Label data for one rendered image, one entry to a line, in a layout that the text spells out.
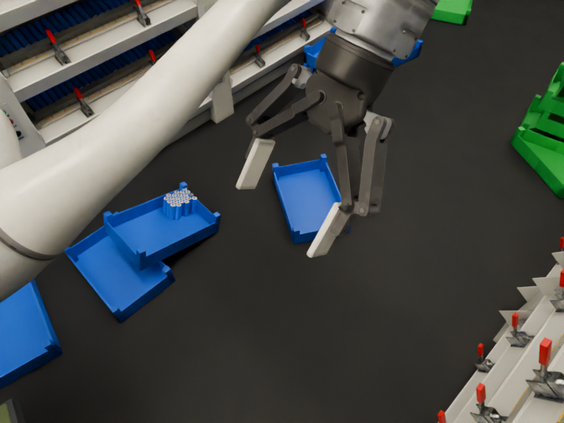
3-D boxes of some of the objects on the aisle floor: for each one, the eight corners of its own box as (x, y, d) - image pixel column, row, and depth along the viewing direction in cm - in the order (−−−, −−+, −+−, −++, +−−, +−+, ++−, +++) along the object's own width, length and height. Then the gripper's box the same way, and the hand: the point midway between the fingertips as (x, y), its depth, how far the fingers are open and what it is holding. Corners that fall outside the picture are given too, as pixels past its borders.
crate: (63, 352, 125) (51, 343, 118) (-11, 394, 118) (-28, 388, 111) (33, 274, 139) (21, 263, 132) (-34, 309, 132) (-51, 297, 126)
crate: (176, 280, 138) (170, 268, 131) (121, 323, 130) (112, 313, 123) (124, 224, 150) (117, 211, 144) (70, 260, 142) (60, 248, 136)
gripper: (262, -7, 47) (198, 164, 56) (454, 94, 34) (331, 295, 43) (305, 13, 53) (241, 165, 62) (485, 106, 40) (370, 282, 49)
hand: (282, 211), depth 52 cm, fingers open, 13 cm apart
